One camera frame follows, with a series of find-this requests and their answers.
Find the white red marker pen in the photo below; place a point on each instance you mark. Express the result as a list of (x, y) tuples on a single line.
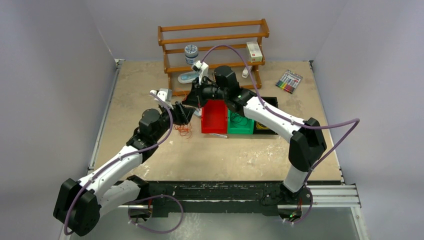
[(218, 135)]

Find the wooden three-tier shelf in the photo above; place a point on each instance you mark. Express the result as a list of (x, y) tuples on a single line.
[(221, 43)]

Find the coloured marker set pack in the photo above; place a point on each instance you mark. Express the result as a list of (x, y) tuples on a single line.
[(289, 81)]

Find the red plastic bin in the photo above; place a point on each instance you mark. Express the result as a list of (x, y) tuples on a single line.
[(214, 117)]

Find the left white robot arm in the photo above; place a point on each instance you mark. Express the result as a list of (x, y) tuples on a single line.
[(82, 203)]

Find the green plastic bin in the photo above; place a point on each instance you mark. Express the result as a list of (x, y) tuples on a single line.
[(239, 125)]

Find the blue white jar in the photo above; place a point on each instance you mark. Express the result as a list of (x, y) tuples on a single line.
[(191, 52)]

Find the white stapler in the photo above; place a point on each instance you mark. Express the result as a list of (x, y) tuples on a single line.
[(245, 72)]

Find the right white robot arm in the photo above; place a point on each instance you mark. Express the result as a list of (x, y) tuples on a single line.
[(305, 138)]

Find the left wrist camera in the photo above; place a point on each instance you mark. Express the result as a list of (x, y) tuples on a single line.
[(163, 96)]

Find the black plastic bin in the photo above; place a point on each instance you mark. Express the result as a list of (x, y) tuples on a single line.
[(261, 129)]

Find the blue correction tape package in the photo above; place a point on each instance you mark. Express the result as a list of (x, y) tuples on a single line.
[(187, 77)]

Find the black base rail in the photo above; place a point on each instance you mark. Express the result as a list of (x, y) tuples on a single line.
[(266, 197)]

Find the white red box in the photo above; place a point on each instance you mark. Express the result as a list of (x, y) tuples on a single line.
[(254, 52)]

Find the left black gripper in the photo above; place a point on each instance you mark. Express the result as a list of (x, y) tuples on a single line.
[(181, 114)]

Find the white blue staple remover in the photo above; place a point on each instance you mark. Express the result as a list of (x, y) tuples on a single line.
[(198, 113)]

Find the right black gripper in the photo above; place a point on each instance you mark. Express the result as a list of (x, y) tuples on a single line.
[(196, 97)]

